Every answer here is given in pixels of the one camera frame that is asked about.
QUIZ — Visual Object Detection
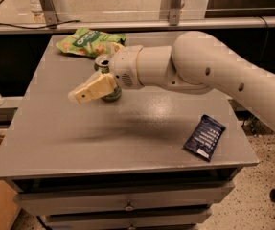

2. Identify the metal bracket post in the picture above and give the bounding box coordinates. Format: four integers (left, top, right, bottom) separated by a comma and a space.
39, 0, 58, 29
169, 0, 182, 26

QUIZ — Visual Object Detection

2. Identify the right metal bracket post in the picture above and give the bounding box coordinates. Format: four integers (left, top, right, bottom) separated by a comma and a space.
169, 0, 182, 26

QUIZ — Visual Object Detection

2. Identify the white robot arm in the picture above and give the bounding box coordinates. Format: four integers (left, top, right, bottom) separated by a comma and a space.
68, 31, 275, 132

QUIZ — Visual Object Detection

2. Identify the grey drawer cabinet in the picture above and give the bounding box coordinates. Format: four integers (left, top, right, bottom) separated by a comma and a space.
0, 45, 258, 230

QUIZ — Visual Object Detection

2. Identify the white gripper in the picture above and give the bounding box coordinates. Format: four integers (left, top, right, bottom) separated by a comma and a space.
68, 42, 143, 104

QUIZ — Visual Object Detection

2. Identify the black cable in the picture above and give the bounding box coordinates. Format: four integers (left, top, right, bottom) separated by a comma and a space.
0, 19, 81, 30

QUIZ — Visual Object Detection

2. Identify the grey drawer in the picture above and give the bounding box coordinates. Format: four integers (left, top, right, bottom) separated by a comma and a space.
46, 208, 211, 230
14, 181, 235, 216

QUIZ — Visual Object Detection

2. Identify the upper grey drawer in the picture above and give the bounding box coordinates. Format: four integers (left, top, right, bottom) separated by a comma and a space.
14, 181, 235, 216

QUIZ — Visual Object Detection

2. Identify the left metal bracket post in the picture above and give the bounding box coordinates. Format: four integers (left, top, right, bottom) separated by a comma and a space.
39, 0, 58, 29

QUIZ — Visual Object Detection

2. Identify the green soda can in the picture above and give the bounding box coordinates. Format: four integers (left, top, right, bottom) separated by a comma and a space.
94, 54, 122, 103

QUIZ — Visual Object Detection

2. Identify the lower grey drawer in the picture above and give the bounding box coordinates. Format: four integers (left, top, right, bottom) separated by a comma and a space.
46, 208, 211, 230

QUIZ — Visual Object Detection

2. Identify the clear glass barrier panel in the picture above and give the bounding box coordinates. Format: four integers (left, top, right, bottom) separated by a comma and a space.
0, 0, 275, 24

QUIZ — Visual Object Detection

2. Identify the green snack bag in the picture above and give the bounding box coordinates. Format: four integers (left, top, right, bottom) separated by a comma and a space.
57, 28, 126, 58

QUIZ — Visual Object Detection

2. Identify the dark blue snack packet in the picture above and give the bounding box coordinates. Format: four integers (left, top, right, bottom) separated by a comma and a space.
183, 115, 226, 162

